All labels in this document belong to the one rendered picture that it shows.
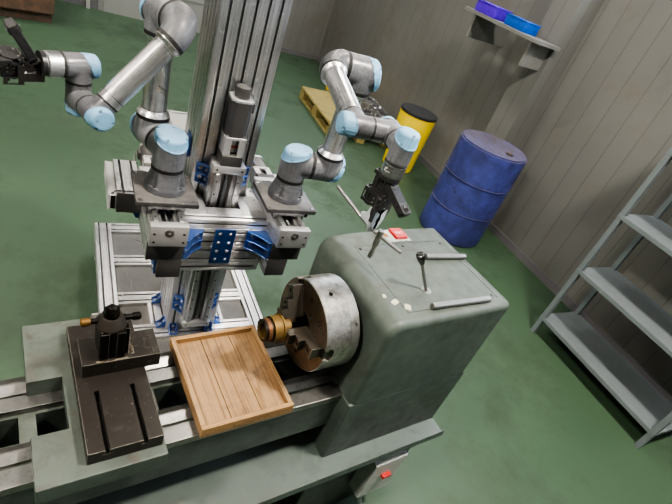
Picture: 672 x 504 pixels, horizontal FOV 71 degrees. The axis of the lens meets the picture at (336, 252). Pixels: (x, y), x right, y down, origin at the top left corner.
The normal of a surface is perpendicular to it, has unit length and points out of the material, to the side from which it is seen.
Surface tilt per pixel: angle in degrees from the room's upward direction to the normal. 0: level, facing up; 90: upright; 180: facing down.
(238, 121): 90
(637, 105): 90
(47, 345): 0
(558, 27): 90
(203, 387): 0
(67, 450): 0
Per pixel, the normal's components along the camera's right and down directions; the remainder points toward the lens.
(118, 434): 0.31, -0.78
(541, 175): -0.87, 0.00
